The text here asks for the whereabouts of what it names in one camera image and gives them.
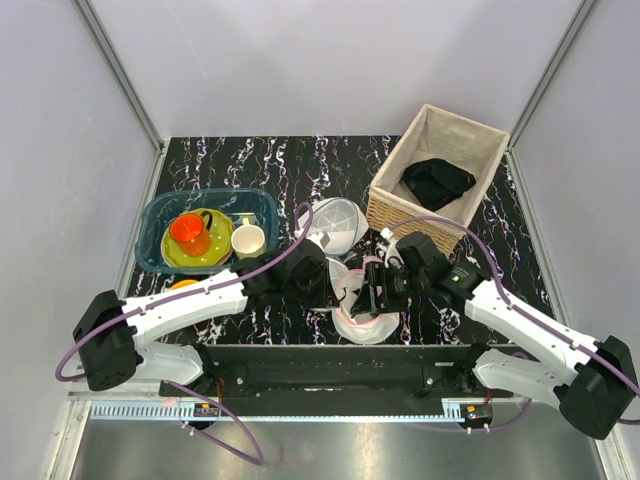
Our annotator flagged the pink-trimmed mesh laundry bag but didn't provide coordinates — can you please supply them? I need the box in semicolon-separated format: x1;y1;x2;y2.
329;256;400;345

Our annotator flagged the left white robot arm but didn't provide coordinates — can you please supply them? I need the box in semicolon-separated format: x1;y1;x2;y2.
72;241;338;396

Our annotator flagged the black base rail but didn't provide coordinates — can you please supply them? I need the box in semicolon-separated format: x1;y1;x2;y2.
191;345;511;421

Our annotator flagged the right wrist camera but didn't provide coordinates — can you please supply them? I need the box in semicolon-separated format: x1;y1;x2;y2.
381;227;403;267

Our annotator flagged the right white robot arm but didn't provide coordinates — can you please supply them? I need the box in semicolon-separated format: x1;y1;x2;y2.
349;232;639;440

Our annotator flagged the black bra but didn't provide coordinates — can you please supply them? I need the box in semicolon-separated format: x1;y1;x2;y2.
402;158;476;211

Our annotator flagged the teal plastic tub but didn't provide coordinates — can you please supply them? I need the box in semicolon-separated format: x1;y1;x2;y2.
135;188;280;276

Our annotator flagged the yellow-green plate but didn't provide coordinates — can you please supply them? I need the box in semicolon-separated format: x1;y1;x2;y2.
161;208;234;268

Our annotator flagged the wicker basket with liner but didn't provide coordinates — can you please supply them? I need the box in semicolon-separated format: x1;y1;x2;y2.
366;104;510;255

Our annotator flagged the purple cable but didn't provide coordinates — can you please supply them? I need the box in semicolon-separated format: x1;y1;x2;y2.
54;202;315;466
389;215;640;432

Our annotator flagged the orange mug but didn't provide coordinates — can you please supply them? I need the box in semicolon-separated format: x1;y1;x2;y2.
169;211;213;257

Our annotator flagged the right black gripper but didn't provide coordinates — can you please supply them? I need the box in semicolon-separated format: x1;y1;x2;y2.
349;261;429;316

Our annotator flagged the orange bowl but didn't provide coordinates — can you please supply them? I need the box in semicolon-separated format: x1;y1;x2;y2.
169;279;198;290

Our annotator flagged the cream mug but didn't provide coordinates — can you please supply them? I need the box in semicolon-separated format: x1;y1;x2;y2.
231;224;267;260

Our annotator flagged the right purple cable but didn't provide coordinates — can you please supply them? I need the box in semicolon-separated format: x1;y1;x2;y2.
389;215;640;432

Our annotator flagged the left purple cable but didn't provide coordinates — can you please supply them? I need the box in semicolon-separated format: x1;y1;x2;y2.
54;202;315;466

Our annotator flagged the grey-trimmed mesh laundry bag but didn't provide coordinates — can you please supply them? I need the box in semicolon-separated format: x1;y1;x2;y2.
295;197;369;257

